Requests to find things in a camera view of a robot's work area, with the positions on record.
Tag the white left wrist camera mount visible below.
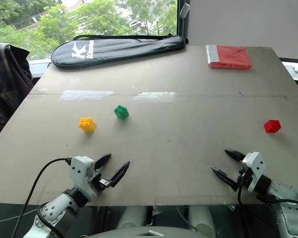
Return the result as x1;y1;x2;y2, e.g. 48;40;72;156
70;156;98;200

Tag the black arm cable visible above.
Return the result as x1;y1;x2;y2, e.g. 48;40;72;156
236;171;298;206
10;157;73;238

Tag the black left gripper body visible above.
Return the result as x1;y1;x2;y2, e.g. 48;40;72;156
88;169;113;195

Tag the black racket bag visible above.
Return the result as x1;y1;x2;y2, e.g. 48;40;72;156
50;34;189;70

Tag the red plastic package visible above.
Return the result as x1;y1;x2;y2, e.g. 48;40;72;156
205;45;253;70

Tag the grey window handle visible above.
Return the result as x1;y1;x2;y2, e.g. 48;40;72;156
180;2;190;18

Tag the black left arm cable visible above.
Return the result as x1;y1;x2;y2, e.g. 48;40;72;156
10;157;73;238

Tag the silver robot torso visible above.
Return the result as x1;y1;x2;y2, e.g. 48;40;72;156
89;205;217;238

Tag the yellow toy brick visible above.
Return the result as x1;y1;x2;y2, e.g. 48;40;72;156
78;117;97;132

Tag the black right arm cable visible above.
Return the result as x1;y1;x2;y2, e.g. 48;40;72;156
236;171;298;206

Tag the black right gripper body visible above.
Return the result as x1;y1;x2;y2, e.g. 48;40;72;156
235;166;253;192

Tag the red toy brick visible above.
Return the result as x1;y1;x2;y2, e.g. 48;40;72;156
264;119;282;134

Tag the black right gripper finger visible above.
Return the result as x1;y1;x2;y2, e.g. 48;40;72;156
211;166;239;192
224;149;246;162

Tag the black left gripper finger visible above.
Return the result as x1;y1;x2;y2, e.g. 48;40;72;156
94;153;112;172
109;161;131;188

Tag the plaid cloth on chair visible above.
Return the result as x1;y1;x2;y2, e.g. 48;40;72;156
0;42;34;142

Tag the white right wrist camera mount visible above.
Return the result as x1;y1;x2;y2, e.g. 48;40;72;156
242;152;267;193

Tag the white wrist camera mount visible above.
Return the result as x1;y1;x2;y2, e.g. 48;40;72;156
242;152;267;193
70;156;98;200

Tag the green toy brick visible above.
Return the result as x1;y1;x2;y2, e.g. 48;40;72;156
113;105;130;120

